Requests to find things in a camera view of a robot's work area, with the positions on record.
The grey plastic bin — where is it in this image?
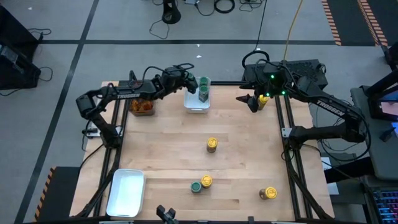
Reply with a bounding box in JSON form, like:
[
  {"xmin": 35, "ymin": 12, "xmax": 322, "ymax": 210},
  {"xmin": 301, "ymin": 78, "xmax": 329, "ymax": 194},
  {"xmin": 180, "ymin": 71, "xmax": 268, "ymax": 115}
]
[{"xmin": 128, "ymin": 80, "xmax": 156, "ymax": 118}]

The black cable bundle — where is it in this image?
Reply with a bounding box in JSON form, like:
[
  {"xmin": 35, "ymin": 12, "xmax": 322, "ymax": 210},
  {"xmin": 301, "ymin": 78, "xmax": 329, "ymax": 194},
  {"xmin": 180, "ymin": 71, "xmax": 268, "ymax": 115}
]
[{"xmin": 238, "ymin": 0, "xmax": 265, "ymax": 13}]

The grey desk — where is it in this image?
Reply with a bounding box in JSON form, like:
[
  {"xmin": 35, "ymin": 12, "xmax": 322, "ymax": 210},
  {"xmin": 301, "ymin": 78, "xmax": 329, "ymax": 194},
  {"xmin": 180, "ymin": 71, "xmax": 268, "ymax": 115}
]
[{"xmin": 350, "ymin": 86, "xmax": 398, "ymax": 182}]

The black equipment case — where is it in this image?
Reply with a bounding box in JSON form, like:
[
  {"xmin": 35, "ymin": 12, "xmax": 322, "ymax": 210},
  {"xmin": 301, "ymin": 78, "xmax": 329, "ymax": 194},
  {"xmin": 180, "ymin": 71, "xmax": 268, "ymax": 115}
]
[{"xmin": 0, "ymin": 37, "xmax": 42, "ymax": 91}]

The black aluminium table frame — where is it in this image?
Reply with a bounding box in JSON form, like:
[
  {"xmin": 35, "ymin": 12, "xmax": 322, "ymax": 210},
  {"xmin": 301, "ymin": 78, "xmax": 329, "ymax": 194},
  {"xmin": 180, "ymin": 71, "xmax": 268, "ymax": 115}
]
[{"xmin": 73, "ymin": 70, "xmax": 335, "ymax": 224}]

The yellow power cable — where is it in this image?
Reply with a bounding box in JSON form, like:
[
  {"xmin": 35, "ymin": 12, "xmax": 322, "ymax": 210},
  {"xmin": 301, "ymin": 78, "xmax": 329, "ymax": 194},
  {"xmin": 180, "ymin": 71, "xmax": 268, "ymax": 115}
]
[{"xmin": 282, "ymin": 0, "xmax": 304, "ymax": 62}]

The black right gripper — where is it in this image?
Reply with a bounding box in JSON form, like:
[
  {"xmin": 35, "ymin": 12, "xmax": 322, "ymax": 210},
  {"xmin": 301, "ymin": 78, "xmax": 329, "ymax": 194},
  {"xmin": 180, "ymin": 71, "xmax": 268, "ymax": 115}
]
[{"xmin": 235, "ymin": 67, "xmax": 289, "ymax": 113}]

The black cabinet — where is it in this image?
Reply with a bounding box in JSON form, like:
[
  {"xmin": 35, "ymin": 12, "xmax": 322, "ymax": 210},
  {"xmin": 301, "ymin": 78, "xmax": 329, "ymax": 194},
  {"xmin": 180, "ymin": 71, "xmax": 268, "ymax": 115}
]
[{"xmin": 0, "ymin": 4, "xmax": 40, "ymax": 60}]

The thin black floor cable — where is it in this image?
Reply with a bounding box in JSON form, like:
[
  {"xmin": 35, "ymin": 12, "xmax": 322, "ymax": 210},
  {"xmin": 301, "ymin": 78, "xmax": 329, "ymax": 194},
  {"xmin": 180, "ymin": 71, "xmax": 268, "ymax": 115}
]
[
  {"xmin": 27, "ymin": 27, "xmax": 52, "ymax": 43},
  {"xmin": 149, "ymin": 19, "xmax": 171, "ymax": 40},
  {"xmin": 0, "ymin": 66, "xmax": 53, "ymax": 97}
]

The black stand base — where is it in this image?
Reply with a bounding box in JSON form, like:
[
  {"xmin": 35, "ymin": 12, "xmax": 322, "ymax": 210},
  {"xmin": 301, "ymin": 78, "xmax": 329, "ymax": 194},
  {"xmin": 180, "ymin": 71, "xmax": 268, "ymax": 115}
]
[{"xmin": 161, "ymin": 0, "xmax": 182, "ymax": 25}]

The yellow lid seasoning can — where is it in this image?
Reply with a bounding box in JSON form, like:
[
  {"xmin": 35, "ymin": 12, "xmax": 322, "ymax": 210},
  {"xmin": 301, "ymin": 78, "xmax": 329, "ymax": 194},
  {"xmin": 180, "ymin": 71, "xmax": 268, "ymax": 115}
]
[
  {"xmin": 206, "ymin": 136, "xmax": 219, "ymax": 154},
  {"xmin": 259, "ymin": 186, "xmax": 279, "ymax": 201},
  {"xmin": 257, "ymin": 94, "xmax": 271, "ymax": 111},
  {"xmin": 200, "ymin": 174, "xmax": 214, "ymax": 189}
]

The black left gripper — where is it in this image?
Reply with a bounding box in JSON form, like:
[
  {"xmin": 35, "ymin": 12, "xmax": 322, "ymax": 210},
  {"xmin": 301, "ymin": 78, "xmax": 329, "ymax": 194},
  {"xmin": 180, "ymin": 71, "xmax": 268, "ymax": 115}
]
[{"xmin": 161, "ymin": 67, "xmax": 199, "ymax": 95}]

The black hazard stripe floor mat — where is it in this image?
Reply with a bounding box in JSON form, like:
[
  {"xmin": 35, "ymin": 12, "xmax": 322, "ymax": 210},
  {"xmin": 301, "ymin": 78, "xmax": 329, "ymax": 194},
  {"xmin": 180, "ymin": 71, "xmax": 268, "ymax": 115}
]
[
  {"xmin": 33, "ymin": 166, "xmax": 81, "ymax": 222},
  {"xmin": 321, "ymin": 0, "xmax": 398, "ymax": 47}
]

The black desktop monitor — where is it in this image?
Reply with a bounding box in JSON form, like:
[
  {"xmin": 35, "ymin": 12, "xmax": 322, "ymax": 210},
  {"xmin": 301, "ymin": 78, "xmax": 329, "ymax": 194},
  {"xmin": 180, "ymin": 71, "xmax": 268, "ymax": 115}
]
[{"xmin": 363, "ymin": 70, "xmax": 398, "ymax": 122}]

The backlit keyboard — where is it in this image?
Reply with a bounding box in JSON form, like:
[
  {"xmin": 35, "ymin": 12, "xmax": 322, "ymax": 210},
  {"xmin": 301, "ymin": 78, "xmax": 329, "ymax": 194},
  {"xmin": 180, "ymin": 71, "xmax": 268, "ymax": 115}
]
[{"xmin": 371, "ymin": 189, "xmax": 398, "ymax": 224}]

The long black power cable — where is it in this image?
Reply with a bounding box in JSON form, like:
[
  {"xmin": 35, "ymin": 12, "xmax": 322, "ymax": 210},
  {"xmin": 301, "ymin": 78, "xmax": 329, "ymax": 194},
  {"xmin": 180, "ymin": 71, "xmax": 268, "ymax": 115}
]
[{"xmin": 241, "ymin": 0, "xmax": 271, "ymax": 71}]

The white plastic bin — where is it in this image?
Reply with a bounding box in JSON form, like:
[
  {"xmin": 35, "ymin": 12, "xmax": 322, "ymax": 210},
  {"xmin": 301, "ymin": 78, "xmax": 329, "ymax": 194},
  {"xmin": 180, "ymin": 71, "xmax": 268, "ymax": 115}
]
[
  {"xmin": 183, "ymin": 77, "xmax": 212, "ymax": 114},
  {"xmin": 106, "ymin": 168, "xmax": 147, "ymax": 218}
]

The black coiled cable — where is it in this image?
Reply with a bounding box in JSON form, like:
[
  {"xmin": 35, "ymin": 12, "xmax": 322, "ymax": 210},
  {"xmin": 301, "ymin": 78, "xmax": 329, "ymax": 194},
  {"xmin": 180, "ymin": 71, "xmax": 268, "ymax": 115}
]
[{"xmin": 213, "ymin": 0, "xmax": 236, "ymax": 14}]

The black perforated computer case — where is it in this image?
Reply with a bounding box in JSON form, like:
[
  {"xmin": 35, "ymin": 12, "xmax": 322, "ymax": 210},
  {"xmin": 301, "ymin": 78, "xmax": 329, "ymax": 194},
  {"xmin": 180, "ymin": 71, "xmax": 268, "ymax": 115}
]
[{"xmin": 241, "ymin": 58, "xmax": 330, "ymax": 103}]

